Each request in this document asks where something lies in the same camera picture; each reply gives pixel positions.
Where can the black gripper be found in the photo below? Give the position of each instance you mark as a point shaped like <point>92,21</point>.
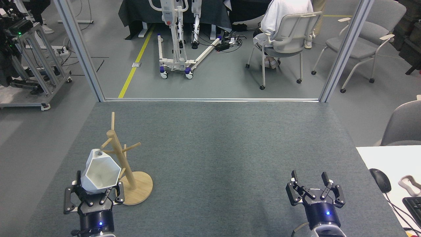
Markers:
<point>97,215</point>
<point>322,209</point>

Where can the white faceted cup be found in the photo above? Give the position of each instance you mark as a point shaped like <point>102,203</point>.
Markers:
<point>100,174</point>

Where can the wooden cup rack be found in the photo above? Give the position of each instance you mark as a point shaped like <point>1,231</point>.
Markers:
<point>138,189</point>

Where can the black computer mouse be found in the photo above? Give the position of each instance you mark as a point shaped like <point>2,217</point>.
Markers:
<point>381,180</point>

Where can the white desk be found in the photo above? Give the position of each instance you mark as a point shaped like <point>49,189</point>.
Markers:
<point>381,158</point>

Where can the white curved plastic object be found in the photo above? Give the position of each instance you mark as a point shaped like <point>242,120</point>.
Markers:
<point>405,182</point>

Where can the black keyboard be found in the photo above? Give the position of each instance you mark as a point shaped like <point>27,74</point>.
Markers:
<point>415,209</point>

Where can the grey chair backrest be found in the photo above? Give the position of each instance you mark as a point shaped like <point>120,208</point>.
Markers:
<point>404,125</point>

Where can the metal floor socket plate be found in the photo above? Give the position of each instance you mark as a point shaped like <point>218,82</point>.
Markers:
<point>136,65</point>

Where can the white office chair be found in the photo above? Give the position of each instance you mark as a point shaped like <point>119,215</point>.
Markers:
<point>286,52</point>

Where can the white power strip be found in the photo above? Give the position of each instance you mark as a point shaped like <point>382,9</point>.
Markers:
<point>61,51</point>

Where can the grey chair with armrests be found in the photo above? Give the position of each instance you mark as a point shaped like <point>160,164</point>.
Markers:
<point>361,49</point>

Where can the white stand on wheels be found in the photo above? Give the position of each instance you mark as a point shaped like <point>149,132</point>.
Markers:
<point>180,61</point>

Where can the black power strip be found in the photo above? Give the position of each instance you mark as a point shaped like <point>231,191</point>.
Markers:
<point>222,46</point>

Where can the standing person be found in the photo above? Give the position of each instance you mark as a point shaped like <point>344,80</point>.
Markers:
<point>318,16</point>

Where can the seated person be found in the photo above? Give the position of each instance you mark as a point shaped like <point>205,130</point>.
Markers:
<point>286,8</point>

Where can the table with black cloth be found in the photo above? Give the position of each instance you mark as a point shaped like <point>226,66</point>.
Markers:
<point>138,13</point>

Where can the person beside cart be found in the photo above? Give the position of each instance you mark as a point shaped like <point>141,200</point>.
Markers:
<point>36,6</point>

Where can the aluminium frame cart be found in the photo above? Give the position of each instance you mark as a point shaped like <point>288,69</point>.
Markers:
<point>24,98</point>

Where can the silver table edge rail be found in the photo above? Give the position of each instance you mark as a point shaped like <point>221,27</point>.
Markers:
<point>210,99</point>

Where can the silver aluminium post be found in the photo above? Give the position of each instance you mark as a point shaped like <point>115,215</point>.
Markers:
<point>346,49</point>
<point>80,49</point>

